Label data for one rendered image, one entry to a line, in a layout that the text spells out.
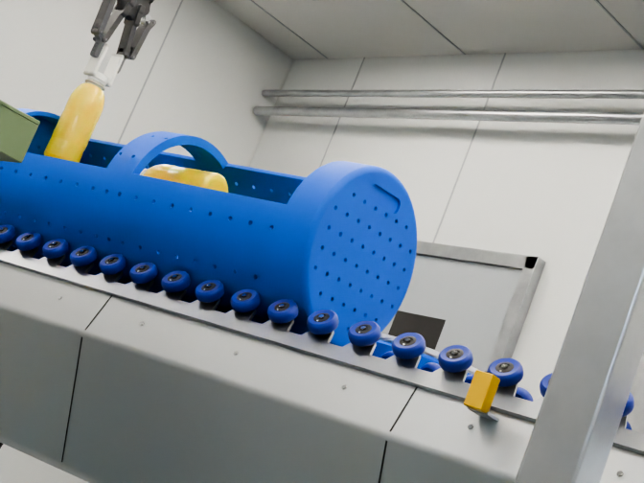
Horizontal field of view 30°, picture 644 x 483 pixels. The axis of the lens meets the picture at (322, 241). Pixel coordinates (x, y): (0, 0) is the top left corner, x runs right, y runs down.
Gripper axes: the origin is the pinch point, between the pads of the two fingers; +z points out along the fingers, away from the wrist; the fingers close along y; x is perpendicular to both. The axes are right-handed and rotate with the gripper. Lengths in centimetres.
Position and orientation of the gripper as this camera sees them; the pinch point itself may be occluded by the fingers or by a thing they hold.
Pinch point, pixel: (103, 65)
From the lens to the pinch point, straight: 241.8
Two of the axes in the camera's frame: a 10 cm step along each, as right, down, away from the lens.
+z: -3.6, 9.1, -2.1
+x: -7.7, -1.7, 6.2
